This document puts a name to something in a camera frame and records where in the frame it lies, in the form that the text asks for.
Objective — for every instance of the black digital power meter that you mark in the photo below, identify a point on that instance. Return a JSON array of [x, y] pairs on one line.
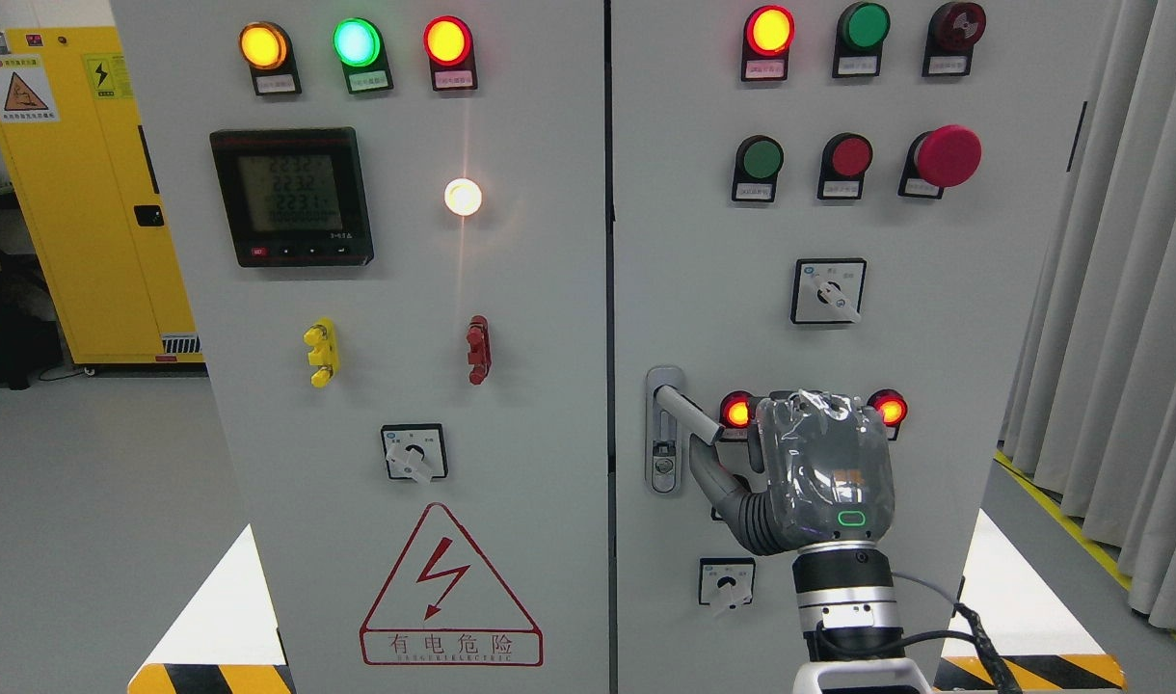
[[294, 198]]

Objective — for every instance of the red terminal connector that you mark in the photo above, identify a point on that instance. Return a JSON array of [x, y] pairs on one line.
[[479, 349]]

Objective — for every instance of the lower white rotary selector switch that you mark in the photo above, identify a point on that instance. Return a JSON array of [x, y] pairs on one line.
[[726, 583]]

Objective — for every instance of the red lit indicator middle right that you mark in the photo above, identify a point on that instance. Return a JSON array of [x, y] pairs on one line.
[[892, 407]]

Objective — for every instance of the left door rotary selector switch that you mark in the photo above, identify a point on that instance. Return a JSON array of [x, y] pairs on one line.
[[414, 451]]

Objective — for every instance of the red emergency stop button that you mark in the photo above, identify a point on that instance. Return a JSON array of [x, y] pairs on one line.
[[938, 159]]

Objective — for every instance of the red lit indicator right top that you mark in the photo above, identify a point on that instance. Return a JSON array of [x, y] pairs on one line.
[[766, 40]]

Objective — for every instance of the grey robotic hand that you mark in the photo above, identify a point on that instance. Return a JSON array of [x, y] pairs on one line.
[[829, 474]]

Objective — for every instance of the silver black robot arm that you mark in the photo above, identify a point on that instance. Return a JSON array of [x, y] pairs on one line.
[[847, 604]]

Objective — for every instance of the white lit indicator light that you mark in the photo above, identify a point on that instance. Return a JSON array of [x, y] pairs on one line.
[[463, 196]]

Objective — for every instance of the green push button upper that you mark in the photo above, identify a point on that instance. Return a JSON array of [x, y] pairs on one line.
[[758, 161]]

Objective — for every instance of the dark red buzzer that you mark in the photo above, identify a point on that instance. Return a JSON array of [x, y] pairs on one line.
[[952, 33]]

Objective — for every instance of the right door upper selector switch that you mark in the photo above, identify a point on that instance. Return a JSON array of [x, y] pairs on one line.
[[827, 291]]

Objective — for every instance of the amber indicator light top left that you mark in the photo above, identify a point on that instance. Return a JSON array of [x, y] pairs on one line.
[[268, 52]]

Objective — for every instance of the yellow safety storage cabinet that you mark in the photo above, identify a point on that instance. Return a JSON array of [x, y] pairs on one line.
[[75, 149]]

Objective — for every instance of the green lit indicator light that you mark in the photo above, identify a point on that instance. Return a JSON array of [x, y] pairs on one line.
[[359, 47]]

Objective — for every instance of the red lit indicator middle left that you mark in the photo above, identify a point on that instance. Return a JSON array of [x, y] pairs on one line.
[[736, 414]]

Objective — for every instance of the red high voltage warning sticker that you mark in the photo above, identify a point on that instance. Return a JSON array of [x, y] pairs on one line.
[[444, 604]]

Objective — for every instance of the yellow terminal connector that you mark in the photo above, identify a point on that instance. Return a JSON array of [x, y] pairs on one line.
[[323, 356]]

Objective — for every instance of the green indicator right top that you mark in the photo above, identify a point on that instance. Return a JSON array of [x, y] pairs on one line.
[[862, 29]]

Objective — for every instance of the grey electrical control cabinet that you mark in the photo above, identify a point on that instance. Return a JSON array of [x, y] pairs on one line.
[[603, 135]]

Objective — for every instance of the silver cabinet door handle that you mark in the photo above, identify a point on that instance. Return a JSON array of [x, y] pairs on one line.
[[670, 419]]

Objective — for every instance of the red lit indicator left door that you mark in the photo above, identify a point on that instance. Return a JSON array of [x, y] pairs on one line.
[[449, 44]]

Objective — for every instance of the grey curtain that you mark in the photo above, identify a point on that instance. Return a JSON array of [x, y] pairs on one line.
[[1092, 416]]

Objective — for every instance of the red push button upper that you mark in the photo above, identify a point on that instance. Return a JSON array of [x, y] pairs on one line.
[[844, 161]]

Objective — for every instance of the red lit indicator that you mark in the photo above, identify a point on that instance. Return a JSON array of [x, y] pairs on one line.
[[736, 414], [892, 407], [766, 40]]

